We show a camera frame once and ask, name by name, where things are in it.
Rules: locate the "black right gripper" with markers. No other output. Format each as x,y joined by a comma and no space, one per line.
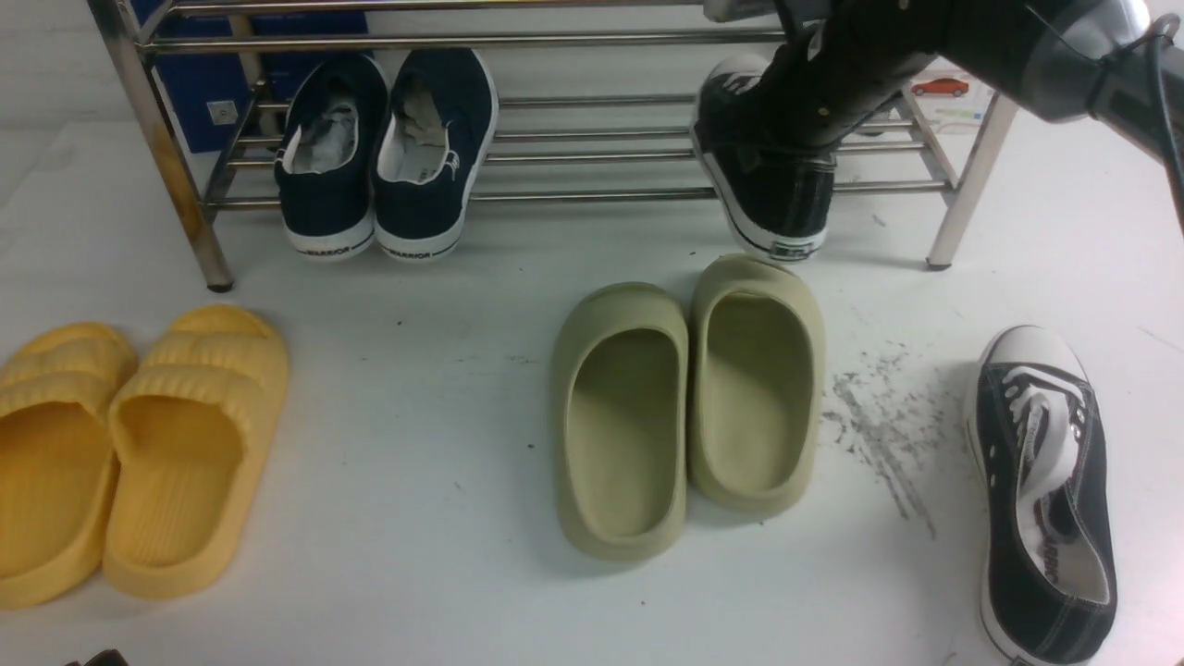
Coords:
819,88

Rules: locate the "black canvas sneaker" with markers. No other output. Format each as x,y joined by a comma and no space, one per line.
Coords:
776,196
1048,591

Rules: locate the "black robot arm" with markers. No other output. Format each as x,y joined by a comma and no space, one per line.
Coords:
1058,60

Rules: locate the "stainless steel shoe rack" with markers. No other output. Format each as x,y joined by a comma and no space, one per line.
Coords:
224,27

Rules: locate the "blue box behind rack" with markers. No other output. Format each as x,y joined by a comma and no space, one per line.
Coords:
208,92

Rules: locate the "poster with red car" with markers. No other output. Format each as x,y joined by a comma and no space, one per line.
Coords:
952,101

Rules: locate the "right olive foam slipper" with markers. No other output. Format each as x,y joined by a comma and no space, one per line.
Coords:
758,368

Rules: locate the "olive foam slipper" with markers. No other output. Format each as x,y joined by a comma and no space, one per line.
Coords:
758,368
618,377

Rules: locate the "left olive foam slipper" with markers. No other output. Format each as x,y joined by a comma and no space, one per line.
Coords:
618,377

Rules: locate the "right navy canvas shoe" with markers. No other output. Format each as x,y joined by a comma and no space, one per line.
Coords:
443,111

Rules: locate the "navy canvas shoe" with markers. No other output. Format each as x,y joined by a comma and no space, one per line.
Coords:
323,164
443,111

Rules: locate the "left navy canvas shoe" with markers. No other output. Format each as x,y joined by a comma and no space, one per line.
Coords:
323,164

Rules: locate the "right yellow rubber slipper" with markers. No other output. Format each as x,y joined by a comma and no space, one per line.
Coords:
192,430

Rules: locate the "yellow rubber slipper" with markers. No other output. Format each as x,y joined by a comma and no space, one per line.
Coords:
58,464
192,430

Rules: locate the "left yellow rubber slipper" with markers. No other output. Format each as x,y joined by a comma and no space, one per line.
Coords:
58,464

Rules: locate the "dark object bottom edge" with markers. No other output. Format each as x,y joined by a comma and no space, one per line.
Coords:
108,657

